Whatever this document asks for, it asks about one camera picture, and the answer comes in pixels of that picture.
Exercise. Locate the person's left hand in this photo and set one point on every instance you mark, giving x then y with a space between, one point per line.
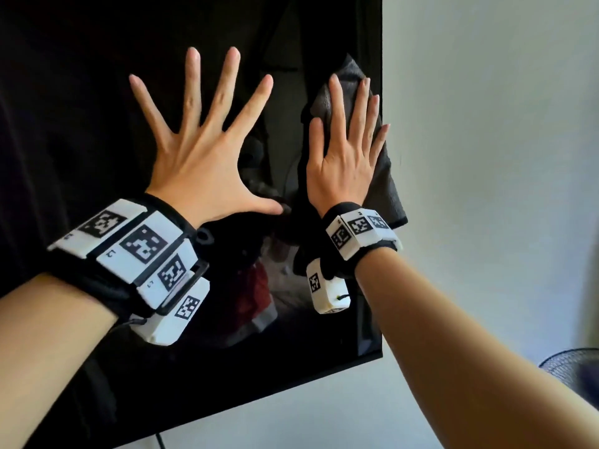
196 168

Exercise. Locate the person's right hand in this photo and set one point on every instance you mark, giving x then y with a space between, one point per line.
344 163

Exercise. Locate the person's left little finger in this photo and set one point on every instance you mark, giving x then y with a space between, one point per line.
149 107

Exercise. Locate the person's right little finger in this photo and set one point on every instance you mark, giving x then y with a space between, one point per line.
380 142

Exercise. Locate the person's right thumb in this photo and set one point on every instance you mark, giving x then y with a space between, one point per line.
317 140

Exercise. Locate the person's left middle finger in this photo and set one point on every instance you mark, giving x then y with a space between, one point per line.
223 86

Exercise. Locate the person's right middle finger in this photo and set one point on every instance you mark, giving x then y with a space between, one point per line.
359 109

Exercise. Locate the person's left thumb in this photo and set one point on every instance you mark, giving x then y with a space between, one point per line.
262 206

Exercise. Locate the grey cleaning cloth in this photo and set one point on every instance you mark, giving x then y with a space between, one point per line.
379 182

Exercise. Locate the person's left forearm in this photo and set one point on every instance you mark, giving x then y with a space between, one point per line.
47 355

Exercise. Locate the person's right forearm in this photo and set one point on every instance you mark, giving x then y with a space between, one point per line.
468 364

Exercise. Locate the black television screen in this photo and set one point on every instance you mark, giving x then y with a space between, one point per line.
93 112

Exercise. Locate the right wrist tracker band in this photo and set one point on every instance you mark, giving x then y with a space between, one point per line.
348 247

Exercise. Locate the wrist tracker band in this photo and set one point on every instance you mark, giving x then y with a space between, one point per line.
135 261
348 247

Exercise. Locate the left wrist tracker band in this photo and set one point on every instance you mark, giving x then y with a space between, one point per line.
135 261

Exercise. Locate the black fan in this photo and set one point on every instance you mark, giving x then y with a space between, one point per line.
573 371

